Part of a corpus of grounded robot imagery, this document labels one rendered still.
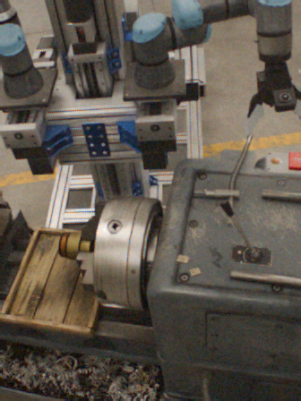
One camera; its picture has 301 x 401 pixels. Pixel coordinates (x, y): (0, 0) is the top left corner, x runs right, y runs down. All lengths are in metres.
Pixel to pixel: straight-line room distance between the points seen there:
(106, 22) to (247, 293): 1.16
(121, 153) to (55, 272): 0.60
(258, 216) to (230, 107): 2.35
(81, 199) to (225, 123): 1.19
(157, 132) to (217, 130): 1.64
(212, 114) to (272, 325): 2.45
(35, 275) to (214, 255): 0.71
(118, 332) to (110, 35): 1.08
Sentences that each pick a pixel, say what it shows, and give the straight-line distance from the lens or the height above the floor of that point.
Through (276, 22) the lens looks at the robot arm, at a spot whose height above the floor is 1.69.
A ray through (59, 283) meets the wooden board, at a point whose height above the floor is 0.89.
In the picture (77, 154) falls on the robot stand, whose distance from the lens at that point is 2.01.
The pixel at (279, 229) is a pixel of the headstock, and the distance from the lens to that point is 1.20.
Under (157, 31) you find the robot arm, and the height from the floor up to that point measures 1.38.
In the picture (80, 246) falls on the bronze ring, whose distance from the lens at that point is 1.39.
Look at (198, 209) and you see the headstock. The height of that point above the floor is 1.26.
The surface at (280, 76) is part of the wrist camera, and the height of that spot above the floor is 1.58.
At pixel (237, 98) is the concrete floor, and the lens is 3.61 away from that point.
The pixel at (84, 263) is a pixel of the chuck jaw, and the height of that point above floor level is 1.10.
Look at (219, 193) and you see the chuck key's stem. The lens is 1.24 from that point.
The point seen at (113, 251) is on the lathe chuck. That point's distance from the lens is 1.23.
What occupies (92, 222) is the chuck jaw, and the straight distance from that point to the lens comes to 1.37.
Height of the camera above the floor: 2.20
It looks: 49 degrees down
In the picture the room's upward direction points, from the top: 9 degrees counter-clockwise
